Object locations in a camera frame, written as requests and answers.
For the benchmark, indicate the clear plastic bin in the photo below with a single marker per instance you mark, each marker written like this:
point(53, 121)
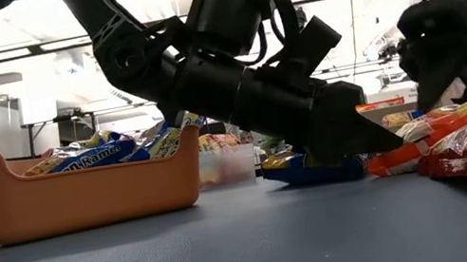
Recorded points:
point(228, 168)

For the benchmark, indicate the orange plastic bin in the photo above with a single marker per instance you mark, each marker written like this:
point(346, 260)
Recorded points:
point(82, 201)

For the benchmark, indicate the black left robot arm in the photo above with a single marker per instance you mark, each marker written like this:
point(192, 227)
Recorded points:
point(124, 58)

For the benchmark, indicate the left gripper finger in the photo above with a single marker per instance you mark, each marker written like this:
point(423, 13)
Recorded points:
point(344, 130)

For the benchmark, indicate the black ceiling spotlight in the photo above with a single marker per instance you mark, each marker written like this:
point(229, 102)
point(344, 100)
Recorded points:
point(385, 51)

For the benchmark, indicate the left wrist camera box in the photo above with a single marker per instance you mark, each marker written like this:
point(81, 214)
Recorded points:
point(227, 11)

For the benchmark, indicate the orange Maruchan ramen packet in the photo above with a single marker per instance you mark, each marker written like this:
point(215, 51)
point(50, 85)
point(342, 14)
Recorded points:
point(380, 104)
point(453, 121)

